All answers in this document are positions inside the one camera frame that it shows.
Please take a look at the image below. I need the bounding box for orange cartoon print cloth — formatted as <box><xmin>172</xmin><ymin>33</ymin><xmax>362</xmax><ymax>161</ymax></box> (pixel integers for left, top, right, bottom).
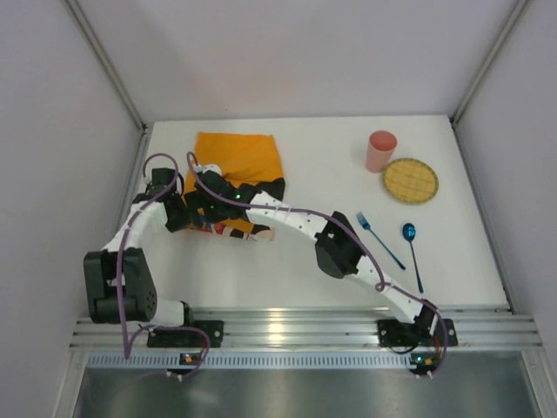
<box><xmin>187</xmin><ymin>132</ymin><xmax>285</xmax><ymax>242</ymax></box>

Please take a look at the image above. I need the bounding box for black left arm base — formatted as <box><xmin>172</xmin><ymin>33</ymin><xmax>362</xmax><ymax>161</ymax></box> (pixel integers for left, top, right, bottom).
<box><xmin>146</xmin><ymin>320</ymin><xmax>225</xmax><ymax>348</ymax></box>

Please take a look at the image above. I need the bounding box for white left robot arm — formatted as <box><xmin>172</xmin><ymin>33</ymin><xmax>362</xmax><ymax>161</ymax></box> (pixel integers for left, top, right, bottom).
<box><xmin>84</xmin><ymin>168</ymin><xmax>193</xmax><ymax>327</ymax></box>

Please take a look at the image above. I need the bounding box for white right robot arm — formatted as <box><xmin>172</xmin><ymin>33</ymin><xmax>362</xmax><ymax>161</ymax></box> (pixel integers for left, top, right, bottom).
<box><xmin>189</xmin><ymin>162</ymin><xmax>440</xmax><ymax>335</ymax></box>

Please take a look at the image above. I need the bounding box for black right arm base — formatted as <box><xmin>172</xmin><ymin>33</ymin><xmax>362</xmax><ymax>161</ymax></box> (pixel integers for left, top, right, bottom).
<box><xmin>377</xmin><ymin>319</ymin><xmax>459</xmax><ymax>354</ymax></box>

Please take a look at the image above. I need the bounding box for blue metal fork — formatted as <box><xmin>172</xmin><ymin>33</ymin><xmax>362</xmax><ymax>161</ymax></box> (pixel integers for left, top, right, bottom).
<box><xmin>356</xmin><ymin>212</ymin><xmax>406</xmax><ymax>271</ymax></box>

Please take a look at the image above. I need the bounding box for pink plastic cup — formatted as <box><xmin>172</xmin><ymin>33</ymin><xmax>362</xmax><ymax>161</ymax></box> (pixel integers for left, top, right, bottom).
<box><xmin>366</xmin><ymin>131</ymin><xmax>398</xmax><ymax>173</ymax></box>

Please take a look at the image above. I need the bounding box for yellow woven round plate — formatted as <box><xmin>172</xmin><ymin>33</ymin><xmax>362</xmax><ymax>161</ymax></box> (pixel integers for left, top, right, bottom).
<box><xmin>381</xmin><ymin>158</ymin><xmax>439</xmax><ymax>205</ymax></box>

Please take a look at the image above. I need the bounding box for blue metal spoon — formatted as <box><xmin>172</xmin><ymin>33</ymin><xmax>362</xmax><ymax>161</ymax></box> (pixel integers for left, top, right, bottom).
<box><xmin>402</xmin><ymin>223</ymin><xmax>425</xmax><ymax>294</ymax></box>

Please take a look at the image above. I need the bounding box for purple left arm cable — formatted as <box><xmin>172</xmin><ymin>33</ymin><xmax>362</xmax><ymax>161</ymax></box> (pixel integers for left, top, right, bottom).
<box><xmin>113</xmin><ymin>152</ymin><xmax>211</xmax><ymax>384</ymax></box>

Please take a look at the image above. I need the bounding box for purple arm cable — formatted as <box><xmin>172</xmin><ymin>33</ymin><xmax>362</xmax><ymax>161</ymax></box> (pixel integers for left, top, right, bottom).
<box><xmin>113</xmin><ymin>152</ymin><xmax>211</xmax><ymax>384</ymax></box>
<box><xmin>185</xmin><ymin>151</ymin><xmax>452</xmax><ymax>379</ymax></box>

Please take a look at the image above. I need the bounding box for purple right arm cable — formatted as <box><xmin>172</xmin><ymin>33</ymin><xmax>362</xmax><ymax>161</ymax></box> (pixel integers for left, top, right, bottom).
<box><xmin>185</xmin><ymin>151</ymin><xmax>452</xmax><ymax>379</ymax></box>

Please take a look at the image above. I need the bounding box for aluminium mounting rail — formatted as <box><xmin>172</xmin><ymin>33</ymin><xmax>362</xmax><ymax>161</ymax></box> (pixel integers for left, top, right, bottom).
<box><xmin>70</xmin><ymin>309</ymin><xmax>544</xmax><ymax>372</ymax></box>

